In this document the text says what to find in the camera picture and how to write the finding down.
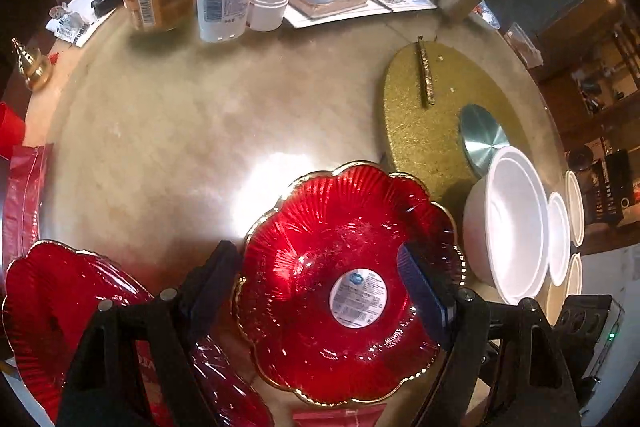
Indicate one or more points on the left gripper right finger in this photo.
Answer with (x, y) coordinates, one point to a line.
(430, 293)

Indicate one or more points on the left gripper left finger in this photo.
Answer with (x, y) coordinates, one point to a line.
(205, 290)

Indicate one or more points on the large white foam bowl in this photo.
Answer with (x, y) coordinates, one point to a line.
(505, 227)

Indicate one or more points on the red scalloped plate with label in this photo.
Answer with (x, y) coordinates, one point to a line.
(320, 300)

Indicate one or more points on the cream plastic bowl near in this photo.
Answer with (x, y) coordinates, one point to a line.
(572, 285)

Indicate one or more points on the cream plastic bowl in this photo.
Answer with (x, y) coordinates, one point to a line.
(572, 285)
(575, 208)

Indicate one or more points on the small white foam bowl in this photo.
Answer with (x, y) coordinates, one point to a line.
(559, 238)

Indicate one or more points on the cream plastic bowl far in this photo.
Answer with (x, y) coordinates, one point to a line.
(575, 208)

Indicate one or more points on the gold glitter round turntable mat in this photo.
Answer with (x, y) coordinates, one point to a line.
(425, 141)

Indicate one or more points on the silver metal turntable disc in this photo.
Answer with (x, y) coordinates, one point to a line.
(482, 136)

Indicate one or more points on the gold wrapped stick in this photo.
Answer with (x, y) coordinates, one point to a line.
(426, 77)

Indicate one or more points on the red packet bag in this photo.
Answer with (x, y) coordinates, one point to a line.
(20, 222)

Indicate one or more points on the red cup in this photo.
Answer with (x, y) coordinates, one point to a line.
(12, 131)

